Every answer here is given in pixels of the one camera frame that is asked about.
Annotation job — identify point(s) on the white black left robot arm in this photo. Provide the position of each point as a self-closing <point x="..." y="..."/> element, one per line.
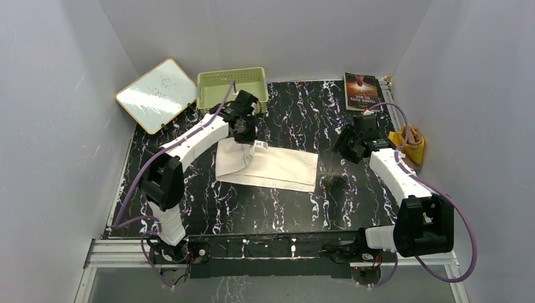
<point x="163" y="181"/>

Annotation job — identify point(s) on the dark paperback book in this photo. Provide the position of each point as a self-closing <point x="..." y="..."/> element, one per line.
<point x="361" y="91"/>

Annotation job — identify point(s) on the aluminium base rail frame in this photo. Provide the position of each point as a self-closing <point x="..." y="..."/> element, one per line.
<point x="205" y="256"/>

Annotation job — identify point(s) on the orange brown towel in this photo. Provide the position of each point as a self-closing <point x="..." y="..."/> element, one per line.
<point x="413" y="149"/>

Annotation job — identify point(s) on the wood framed whiteboard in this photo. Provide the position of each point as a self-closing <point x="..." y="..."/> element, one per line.
<point x="158" y="96"/>

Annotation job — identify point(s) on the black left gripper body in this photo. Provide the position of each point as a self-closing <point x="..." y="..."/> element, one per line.
<point x="248" y="133"/>

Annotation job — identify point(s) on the white terry towel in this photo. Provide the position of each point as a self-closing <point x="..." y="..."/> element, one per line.
<point x="262" y="165"/>

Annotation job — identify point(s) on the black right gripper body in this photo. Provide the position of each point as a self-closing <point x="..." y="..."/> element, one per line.
<point x="354" y="139"/>

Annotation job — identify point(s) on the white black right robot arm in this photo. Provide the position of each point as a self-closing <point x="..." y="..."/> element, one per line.
<point x="425" y="220"/>

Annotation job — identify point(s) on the green perforated plastic basket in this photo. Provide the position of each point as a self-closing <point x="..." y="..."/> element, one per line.
<point x="213" y="86"/>

